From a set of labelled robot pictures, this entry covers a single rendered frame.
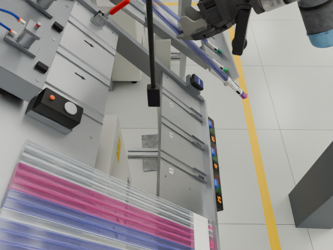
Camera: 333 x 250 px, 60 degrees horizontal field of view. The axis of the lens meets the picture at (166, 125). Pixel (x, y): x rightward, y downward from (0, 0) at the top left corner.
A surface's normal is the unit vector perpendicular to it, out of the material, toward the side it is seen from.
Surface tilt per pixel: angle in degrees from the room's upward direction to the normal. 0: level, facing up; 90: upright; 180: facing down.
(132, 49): 90
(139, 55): 90
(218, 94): 0
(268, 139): 0
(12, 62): 48
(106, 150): 0
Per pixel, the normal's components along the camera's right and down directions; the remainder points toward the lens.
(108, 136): 0.00, -0.60
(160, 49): 0.10, 0.79
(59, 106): 0.74, -0.40
